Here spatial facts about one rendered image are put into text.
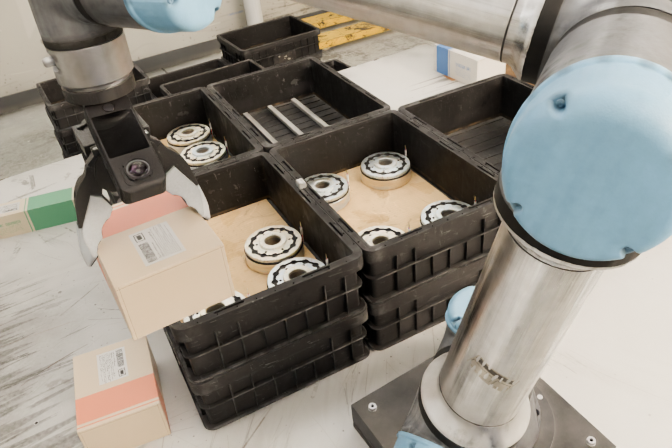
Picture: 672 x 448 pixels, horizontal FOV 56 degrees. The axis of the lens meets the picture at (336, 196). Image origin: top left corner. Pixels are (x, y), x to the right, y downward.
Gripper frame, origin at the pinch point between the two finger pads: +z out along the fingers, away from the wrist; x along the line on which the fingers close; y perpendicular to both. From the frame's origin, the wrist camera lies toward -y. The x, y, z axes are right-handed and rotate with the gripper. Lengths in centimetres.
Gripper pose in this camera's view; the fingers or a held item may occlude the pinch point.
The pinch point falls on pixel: (153, 245)
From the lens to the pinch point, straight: 76.6
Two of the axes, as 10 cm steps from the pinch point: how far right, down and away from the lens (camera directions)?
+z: 0.9, 8.3, 5.4
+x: -8.5, 3.5, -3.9
